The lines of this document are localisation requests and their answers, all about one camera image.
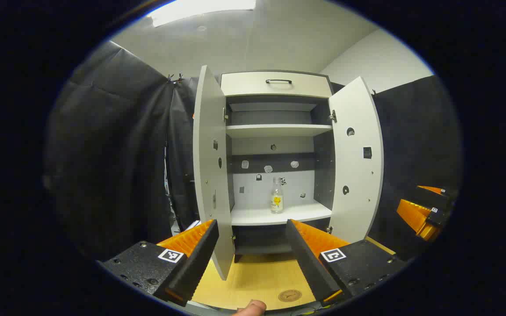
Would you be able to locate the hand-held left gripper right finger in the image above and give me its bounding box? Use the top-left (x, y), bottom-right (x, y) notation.
top-left (285, 219), bottom-right (407, 307)

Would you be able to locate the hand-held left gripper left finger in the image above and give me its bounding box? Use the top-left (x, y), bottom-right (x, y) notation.
top-left (97, 219), bottom-right (220, 308)

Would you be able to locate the round brown coaster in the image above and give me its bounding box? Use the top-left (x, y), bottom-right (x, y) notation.
top-left (278, 289), bottom-right (303, 302)

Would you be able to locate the white cabinet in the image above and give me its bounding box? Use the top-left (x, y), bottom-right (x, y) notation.
top-left (220, 69), bottom-right (337, 264)

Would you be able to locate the white door with headphone sticker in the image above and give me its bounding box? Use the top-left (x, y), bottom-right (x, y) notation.
top-left (328, 76), bottom-right (384, 244)

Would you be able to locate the clear glass bottle yellow label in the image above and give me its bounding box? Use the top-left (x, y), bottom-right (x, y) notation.
top-left (271, 177), bottom-right (284, 215)

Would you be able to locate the white door with camera sticker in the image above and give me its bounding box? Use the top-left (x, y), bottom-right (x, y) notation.
top-left (192, 65), bottom-right (236, 281)

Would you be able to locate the white cabinet drawer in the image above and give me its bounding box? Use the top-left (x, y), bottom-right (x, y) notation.
top-left (220, 71), bottom-right (333, 99)

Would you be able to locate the black backdrop cloth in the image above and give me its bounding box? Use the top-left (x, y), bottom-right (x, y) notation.
top-left (43, 39), bottom-right (463, 262)

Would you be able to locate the ceiling light panel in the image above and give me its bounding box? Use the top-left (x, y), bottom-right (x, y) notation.
top-left (148, 0), bottom-right (257, 28)

